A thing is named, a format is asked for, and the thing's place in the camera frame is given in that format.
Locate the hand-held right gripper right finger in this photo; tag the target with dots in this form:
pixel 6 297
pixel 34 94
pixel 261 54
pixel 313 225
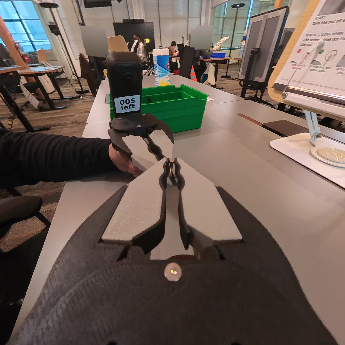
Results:
pixel 204 210

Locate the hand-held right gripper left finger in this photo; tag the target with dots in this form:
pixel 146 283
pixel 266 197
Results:
pixel 140 210

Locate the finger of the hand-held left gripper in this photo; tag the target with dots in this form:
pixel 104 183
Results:
pixel 161 142
pixel 134 147

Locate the small metal screw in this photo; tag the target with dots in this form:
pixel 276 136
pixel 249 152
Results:
pixel 171 168

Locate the green plastic bin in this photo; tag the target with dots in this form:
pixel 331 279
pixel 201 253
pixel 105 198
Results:
pixel 178 113

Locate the person's left forearm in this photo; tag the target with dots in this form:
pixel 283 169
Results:
pixel 54 159

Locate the grey desk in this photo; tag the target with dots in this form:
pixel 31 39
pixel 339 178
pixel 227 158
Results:
pixel 256 188

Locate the wooden top office desk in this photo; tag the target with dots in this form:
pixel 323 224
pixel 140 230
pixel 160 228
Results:
pixel 40 70
pixel 8 72

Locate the person's left hand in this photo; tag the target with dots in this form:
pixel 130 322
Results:
pixel 121 161

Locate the wipes canister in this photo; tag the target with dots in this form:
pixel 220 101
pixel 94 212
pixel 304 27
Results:
pixel 161 70

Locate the light wooden board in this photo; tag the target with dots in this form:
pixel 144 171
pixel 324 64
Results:
pixel 41 56
pixel 117 43

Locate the dark jacket on chair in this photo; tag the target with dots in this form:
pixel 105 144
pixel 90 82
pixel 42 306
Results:
pixel 85 70

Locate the white paper sheet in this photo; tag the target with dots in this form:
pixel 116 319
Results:
pixel 210 99

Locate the black floor lamp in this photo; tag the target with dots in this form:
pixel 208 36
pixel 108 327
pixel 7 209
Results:
pixel 234 40
pixel 63 45

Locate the blue plastic bin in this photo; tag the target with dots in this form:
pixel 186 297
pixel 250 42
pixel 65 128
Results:
pixel 217 55

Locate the white document stand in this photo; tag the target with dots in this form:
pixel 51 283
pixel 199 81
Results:
pixel 291 151

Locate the black flat pad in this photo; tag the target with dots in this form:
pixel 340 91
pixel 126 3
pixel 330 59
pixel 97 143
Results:
pixel 283 127

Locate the large window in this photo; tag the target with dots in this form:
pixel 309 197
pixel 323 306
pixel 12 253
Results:
pixel 24 27

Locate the grey panel on black stand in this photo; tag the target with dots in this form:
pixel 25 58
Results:
pixel 262 45

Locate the person's black clothing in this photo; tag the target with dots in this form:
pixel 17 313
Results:
pixel 16 283

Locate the instruction sheet on white stand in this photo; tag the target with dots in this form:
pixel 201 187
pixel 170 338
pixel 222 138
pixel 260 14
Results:
pixel 292 40

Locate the black wall screen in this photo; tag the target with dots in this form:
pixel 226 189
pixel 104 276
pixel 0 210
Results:
pixel 134 29

